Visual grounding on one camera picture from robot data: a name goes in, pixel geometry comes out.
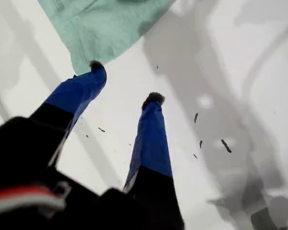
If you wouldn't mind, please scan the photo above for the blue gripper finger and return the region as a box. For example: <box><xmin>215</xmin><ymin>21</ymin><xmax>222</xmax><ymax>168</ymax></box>
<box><xmin>122</xmin><ymin>92</ymin><xmax>185</xmax><ymax>230</ymax></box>
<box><xmin>28</xmin><ymin>60</ymin><xmax>108</xmax><ymax>144</ymax></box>

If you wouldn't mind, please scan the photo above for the pale green T-shirt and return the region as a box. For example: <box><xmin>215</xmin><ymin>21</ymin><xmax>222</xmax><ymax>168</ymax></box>
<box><xmin>37</xmin><ymin>0</ymin><xmax>177</xmax><ymax>75</ymax></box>

